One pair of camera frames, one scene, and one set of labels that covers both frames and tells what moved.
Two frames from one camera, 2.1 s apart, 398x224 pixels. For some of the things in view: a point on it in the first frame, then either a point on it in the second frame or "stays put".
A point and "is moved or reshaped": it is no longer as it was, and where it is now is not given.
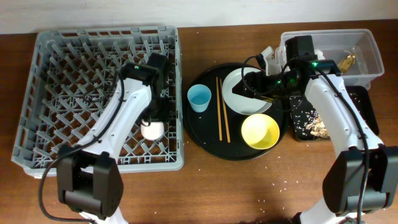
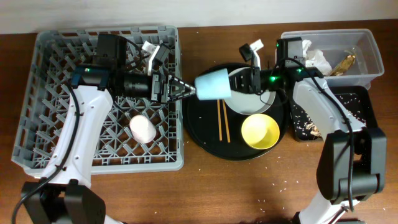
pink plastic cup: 153,131 is moved or reshaped
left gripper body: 160,111 → 156,95
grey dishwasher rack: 72,76 stays put
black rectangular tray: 307,124 stays put
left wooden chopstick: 219,109 stays put
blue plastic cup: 199,96 → 213,85
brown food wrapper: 345,64 stays put
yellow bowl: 260,131 stays put
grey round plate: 240,103 stays put
